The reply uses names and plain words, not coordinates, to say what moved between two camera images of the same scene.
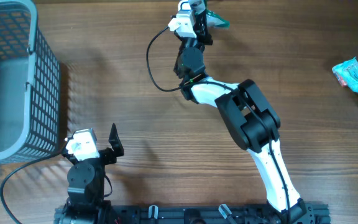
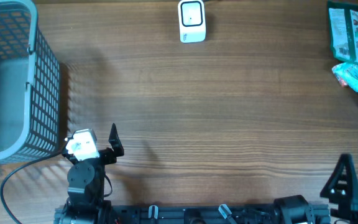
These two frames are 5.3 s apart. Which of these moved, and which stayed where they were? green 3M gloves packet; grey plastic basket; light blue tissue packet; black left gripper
Moved: green 3M gloves packet
Stayed: black left gripper; light blue tissue packet; grey plastic basket
